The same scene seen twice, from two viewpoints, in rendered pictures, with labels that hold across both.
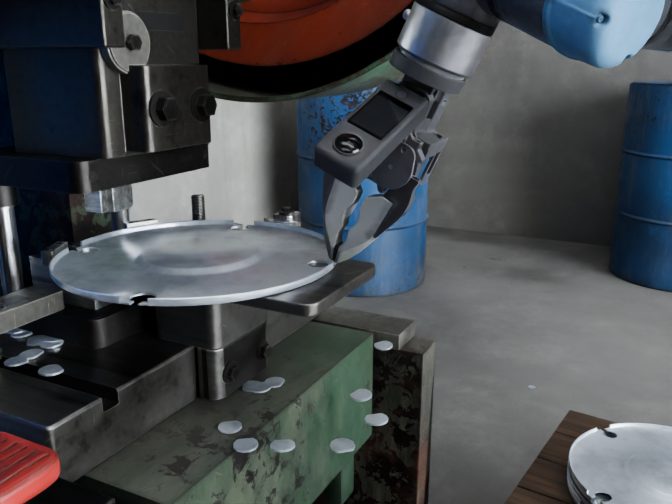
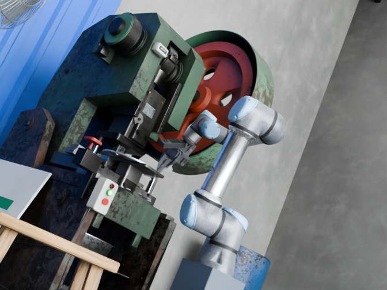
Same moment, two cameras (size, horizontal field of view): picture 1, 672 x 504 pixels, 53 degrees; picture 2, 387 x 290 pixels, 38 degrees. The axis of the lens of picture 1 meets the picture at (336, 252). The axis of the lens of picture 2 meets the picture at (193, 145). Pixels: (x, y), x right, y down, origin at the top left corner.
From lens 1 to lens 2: 204 cm
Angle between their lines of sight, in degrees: 35
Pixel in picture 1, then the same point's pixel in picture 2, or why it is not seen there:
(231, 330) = (129, 176)
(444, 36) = (190, 132)
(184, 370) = (116, 178)
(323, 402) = (140, 206)
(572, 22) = (203, 128)
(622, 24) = (209, 130)
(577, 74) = not seen: outside the picture
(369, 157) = (167, 143)
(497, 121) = not seen: outside the picture
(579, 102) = not seen: outside the picture
